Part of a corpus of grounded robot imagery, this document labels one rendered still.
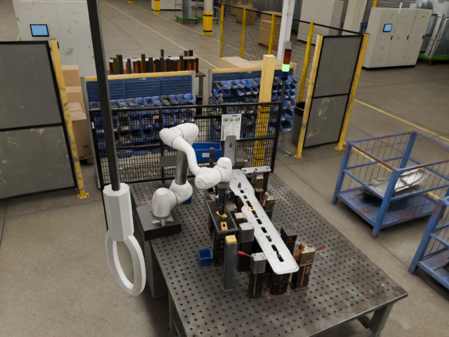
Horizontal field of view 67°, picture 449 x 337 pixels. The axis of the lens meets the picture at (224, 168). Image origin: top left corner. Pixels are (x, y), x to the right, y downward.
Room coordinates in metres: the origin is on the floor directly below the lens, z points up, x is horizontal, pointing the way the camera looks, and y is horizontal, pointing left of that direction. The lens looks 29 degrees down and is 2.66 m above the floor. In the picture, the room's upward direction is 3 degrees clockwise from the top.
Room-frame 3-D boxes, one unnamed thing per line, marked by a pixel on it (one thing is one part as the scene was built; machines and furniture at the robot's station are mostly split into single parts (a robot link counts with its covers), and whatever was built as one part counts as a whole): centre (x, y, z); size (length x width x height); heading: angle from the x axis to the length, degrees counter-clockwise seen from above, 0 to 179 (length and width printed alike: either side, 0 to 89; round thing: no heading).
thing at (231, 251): (1.74, -0.07, 0.92); 0.08 x 0.08 x 0.44; 17
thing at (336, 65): (5.51, -1.67, 1.00); 1.04 x 0.14 x 2.00; 116
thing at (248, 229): (1.94, -0.18, 0.90); 0.13 x 0.10 x 0.41; 107
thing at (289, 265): (2.29, -0.26, 1.00); 1.38 x 0.22 x 0.02; 17
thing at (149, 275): (2.37, 0.52, 0.33); 0.31 x 0.31 x 0.66; 26
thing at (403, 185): (3.82, -2.22, 0.47); 1.20 x 0.80 x 0.95; 115
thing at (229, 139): (3.00, -0.04, 1.17); 0.12 x 0.01 x 0.34; 107
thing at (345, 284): (2.58, -0.12, 0.68); 2.56 x 1.61 x 0.04; 26
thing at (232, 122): (3.31, -0.04, 1.30); 0.23 x 0.02 x 0.31; 107
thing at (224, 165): (1.98, 0.01, 1.54); 0.13 x 0.11 x 0.16; 140
